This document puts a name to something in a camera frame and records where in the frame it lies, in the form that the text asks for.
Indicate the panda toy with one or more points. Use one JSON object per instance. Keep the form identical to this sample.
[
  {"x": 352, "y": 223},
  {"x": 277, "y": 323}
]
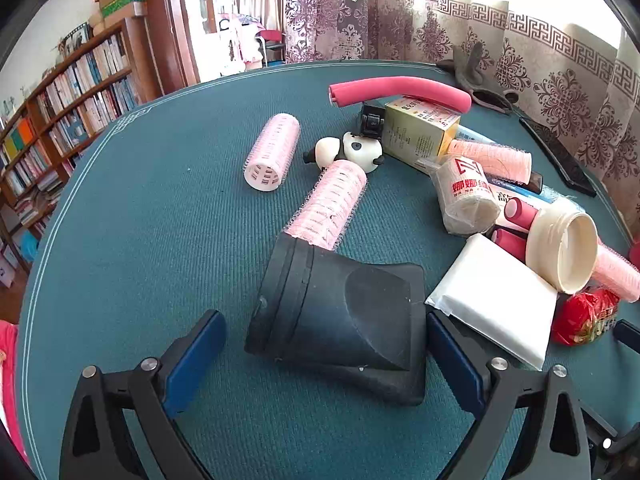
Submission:
[{"x": 362, "y": 152}]

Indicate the wooden bookshelf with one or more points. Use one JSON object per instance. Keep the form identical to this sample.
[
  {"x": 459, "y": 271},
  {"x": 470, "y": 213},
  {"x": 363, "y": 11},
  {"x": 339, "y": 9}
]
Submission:
[{"x": 75, "y": 90}]

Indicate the black clip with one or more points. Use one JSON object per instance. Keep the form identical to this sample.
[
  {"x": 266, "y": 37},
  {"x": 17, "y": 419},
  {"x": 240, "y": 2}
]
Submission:
[{"x": 371, "y": 122}]

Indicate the grey glove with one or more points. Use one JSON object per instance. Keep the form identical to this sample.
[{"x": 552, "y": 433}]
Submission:
[{"x": 470, "y": 72}]

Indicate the patterned curtain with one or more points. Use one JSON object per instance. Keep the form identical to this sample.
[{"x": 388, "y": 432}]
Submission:
[{"x": 550, "y": 60}]

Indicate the blue white medicine box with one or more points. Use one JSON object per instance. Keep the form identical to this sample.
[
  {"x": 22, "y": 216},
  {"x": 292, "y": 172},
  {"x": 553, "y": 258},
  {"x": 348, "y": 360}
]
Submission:
[{"x": 502, "y": 194}]

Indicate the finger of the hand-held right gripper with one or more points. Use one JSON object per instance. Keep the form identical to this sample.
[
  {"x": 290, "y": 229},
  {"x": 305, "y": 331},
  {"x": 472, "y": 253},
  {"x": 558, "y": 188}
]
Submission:
[
  {"x": 607, "y": 435},
  {"x": 629, "y": 332}
]

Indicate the yellow green carton box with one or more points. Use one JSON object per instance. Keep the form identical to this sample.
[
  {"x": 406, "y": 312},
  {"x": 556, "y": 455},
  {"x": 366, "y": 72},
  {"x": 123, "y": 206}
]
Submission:
[{"x": 415, "y": 132}]

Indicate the white bandage roll pack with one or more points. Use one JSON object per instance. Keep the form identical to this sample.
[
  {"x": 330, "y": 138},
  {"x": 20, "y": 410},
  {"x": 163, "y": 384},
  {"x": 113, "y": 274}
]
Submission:
[{"x": 465, "y": 195}]

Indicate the wooden door frame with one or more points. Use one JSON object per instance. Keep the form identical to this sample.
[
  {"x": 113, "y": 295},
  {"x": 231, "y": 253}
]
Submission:
[{"x": 170, "y": 25}]

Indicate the pink foam rod curler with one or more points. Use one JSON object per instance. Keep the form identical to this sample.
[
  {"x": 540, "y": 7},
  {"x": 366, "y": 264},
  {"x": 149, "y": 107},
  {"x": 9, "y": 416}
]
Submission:
[{"x": 400, "y": 87}]

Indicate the pink cloth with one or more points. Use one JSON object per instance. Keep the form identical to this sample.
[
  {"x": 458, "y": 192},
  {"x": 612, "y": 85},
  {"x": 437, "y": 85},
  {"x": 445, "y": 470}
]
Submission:
[{"x": 6, "y": 370}]

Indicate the dark pink foam roller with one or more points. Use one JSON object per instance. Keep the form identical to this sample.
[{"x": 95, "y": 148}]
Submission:
[
  {"x": 511, "y": 242},
  {"x": 520, "y": 210}
]

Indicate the cream plastic jar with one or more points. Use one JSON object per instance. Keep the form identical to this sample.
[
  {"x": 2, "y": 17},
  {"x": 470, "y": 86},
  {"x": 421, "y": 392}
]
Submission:
[{"x": 545, "y": 240}]

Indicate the red foil packet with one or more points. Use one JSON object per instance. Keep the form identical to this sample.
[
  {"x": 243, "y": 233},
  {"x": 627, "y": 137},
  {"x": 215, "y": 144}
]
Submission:
[{"x": 585, "y": 315}]

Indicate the black picture frame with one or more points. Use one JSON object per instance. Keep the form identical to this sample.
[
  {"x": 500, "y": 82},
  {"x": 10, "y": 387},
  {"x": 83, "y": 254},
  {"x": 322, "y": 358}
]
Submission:
[{"x": 76, "y": 37}]

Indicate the black hair dryer nozzle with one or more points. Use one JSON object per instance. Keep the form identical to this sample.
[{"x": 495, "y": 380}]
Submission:
[{"x": 325, "y": 310}]

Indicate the tube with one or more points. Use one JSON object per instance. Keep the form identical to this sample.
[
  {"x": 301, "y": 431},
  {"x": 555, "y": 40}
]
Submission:
[{"x": 472, "y": 135}]

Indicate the white plastic packet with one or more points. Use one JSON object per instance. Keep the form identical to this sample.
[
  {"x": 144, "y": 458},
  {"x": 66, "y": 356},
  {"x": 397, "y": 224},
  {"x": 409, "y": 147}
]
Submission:
[{"x": 495, "y": 300}]

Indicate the red chair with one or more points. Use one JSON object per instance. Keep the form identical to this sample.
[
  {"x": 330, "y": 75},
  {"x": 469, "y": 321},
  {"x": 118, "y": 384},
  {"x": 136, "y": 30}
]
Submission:
[{"x": 274, "y": 36}]

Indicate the pink hair roller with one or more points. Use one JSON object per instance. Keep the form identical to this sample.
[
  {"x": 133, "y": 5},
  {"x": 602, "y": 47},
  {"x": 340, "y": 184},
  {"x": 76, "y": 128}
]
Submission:
[
  {"x": 617, "y": 270},
  {"x": 495, "y": 157},
  {"x": 272, "y": 150},
  {"x": 330, "y": 200}
]

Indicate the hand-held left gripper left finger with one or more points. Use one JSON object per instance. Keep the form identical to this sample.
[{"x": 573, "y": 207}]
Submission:
[{"x": 195, "y": 360}]

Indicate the black phone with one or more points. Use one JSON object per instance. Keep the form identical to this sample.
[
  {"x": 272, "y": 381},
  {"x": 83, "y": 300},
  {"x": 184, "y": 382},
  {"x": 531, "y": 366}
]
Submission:
[{"x": 555, "y": 155}]

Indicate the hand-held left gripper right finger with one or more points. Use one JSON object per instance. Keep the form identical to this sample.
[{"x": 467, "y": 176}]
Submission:
[{"x": 455, "y": 365}]

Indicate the small black case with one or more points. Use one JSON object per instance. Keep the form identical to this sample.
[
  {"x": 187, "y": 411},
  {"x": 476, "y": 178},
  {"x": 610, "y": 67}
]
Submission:
[{"x": 534, "y": 182}]

